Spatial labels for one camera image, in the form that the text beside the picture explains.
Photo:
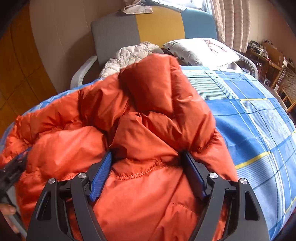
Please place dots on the desk clutter items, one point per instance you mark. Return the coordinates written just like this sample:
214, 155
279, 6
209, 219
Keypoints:
258, 48

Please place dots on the white patterned pillow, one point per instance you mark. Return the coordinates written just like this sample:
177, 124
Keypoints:
206, 52

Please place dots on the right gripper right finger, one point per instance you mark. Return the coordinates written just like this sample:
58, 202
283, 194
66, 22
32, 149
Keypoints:
244, 216

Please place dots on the grey yellow blue headboard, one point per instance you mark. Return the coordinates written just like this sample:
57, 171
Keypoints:
117, 30

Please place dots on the blue plaid bed sheet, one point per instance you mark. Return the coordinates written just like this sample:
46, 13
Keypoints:
257, 132

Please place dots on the orange puffer jacket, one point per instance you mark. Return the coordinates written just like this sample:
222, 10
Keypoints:
146, 114

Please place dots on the beige pink curtain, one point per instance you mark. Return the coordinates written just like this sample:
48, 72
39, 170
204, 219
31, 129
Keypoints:
233, 22

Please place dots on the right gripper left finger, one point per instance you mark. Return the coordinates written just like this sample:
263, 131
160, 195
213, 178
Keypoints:
50, 220

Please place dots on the white quilted blanket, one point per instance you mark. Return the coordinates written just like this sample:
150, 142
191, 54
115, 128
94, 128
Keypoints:
127, 56

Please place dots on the wooden rattan chair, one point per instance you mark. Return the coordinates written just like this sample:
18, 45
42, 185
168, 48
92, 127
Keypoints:
284, 86

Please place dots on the wooden desk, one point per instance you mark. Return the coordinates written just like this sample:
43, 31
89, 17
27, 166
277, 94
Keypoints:
266, 68

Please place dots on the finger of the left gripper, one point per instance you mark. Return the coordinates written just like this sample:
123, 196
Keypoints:
10, 175

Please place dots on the person left hand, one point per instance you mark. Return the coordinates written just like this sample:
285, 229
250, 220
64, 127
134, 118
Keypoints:
8, 210

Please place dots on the white bed side rail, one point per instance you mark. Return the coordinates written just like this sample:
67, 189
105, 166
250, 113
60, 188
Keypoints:
77, 79

